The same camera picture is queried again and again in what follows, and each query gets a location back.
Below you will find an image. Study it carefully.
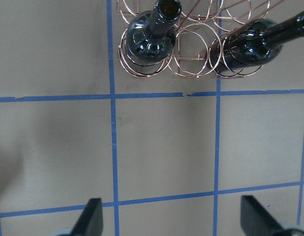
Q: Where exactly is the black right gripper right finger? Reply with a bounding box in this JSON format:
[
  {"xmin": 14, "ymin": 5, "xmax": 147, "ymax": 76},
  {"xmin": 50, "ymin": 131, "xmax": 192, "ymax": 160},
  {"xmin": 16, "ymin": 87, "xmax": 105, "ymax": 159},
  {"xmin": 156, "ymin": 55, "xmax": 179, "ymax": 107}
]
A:
[{"xmin": 240, "ymin": 195, "xmax": 283, "ymax": 236}]

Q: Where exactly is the copper wire wine basket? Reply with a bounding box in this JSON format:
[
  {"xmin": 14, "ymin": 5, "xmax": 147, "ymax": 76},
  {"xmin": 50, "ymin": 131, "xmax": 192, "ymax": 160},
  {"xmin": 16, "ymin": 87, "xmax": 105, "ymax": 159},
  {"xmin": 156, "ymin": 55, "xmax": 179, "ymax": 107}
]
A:
[{"xmin": 118, "ymin": 0, "xmax": 282, "ymax": 79}]

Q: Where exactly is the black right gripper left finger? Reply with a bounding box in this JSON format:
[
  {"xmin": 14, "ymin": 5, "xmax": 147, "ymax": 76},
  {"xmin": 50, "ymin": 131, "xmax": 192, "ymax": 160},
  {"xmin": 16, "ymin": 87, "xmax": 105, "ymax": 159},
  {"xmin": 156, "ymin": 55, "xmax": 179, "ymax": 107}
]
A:
[{"xmin": 69, "ymin": 198, "xmax": 103, "ymax": 236}]

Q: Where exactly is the dark wine bottle in basket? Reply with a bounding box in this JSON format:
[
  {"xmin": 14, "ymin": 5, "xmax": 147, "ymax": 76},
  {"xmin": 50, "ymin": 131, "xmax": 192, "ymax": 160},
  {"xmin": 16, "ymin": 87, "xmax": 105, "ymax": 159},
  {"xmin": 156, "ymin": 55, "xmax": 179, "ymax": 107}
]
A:
[{"xmin": 126, "ymin": 0, "xmax": 182, "ymax": 65}]

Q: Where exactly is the brown paper table mat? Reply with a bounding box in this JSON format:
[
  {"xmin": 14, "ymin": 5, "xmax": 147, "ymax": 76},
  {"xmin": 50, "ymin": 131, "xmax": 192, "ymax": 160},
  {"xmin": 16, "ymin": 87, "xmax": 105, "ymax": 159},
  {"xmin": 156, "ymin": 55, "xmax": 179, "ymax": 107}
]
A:
[{"xmin": 0, "ymin": 0, "xmax": 304, "ymax": 236}]

